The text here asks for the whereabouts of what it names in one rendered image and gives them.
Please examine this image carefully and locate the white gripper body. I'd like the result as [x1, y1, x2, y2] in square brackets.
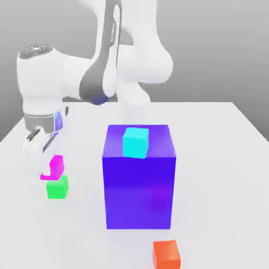
[22, 127, 64, 167]

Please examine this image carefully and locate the small magenta cube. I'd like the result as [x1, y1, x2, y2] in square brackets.
[39, 154, 65, 182]

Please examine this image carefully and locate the small green cube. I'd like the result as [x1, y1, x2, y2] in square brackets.
[46, 174, 69, 200]

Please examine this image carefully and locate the small cyan cube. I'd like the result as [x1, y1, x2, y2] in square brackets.
[122, 127, 150, 160]

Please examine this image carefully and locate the small orange cube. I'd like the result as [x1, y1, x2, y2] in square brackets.
[152, 240, 182, 269]

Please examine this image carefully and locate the large purple box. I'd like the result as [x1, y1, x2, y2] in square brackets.
[101, 124, 177, 230]

